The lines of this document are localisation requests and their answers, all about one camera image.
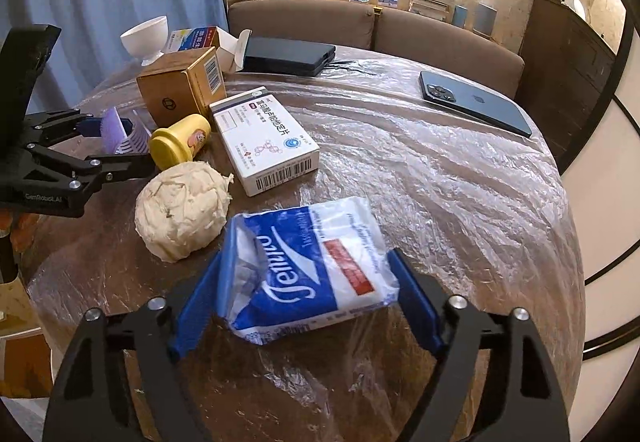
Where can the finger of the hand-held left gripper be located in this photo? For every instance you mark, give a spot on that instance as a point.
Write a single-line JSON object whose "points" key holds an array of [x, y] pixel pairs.
{"points": [[90, 127], [125, 167]]}

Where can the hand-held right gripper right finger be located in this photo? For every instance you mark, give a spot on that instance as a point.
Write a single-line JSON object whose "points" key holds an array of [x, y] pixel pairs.
{"points": [[415, 302]]}

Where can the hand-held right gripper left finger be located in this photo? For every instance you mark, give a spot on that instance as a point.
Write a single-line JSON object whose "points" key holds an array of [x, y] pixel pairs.
{"points": [[195, 312]]}

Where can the yellow plastic cup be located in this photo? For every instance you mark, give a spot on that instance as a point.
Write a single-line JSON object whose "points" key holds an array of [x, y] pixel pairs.
{"points": [[175, 142]]}

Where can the golden brown cardboard box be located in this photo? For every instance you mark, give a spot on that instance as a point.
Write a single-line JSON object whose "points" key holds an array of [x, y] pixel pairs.
{"points": [[175, 87]]}

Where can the blue white tissue pack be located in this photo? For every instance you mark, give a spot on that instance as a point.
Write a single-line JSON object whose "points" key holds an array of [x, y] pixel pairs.
{"points": [[310, 267]]}

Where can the crumpled beige paper ball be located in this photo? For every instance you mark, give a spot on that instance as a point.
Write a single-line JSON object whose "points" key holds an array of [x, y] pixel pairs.
{"points": [[180, 212]]}

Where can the white footed cup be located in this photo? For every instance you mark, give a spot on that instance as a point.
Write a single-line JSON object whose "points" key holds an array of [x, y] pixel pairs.
{"points": [[146, 37]]}

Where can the open blue white box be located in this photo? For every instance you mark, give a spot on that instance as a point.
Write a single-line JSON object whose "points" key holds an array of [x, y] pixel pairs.
{"points": [[200, 40]]}

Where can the white medicine box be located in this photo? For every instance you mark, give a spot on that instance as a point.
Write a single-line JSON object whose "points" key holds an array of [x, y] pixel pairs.
{"points": [[265, 142]]}

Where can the black foldable phone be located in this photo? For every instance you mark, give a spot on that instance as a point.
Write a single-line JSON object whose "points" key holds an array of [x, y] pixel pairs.
{"points": [[287, 55]]}

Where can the cream rug with black rings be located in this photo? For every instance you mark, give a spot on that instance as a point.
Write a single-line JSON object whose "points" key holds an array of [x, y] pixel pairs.
{"points": [[605, 222]]}

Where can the blue smartphone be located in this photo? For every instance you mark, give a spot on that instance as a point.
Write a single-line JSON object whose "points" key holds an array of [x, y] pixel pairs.
{"points": [[480, 105]]}

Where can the brown sofa back cushion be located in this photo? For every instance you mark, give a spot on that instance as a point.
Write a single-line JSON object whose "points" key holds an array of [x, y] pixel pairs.
{"points": [[445, 52], [300, 22]]}

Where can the dark wooden cabinet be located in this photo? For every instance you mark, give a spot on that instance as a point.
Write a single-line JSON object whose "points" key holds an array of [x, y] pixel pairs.
{"points": [[565, 72]]}

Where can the large grey cylinder speaker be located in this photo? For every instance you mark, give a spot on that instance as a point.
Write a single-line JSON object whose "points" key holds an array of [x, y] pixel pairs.
{"points": [[484, 20]]}

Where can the stack of books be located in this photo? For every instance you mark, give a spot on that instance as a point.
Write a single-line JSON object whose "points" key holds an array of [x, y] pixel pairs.
{"points": [[431, 2]]}

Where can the small landscape photo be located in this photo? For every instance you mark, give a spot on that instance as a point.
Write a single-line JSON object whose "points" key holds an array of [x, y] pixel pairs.
{"points": [[388, 0]]}

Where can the white round ornament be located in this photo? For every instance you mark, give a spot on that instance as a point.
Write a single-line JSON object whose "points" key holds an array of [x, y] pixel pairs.
{"points": [[579, 7]]}

